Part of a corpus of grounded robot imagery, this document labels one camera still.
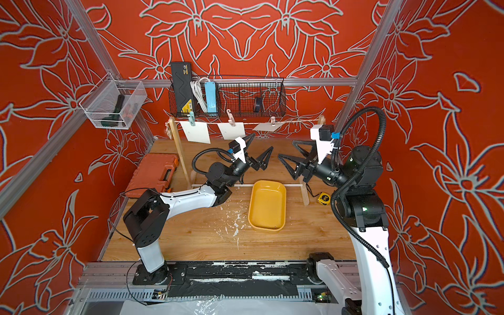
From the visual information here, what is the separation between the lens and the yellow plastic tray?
0.85 meters

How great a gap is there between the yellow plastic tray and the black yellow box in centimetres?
50

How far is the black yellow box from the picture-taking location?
87 cm
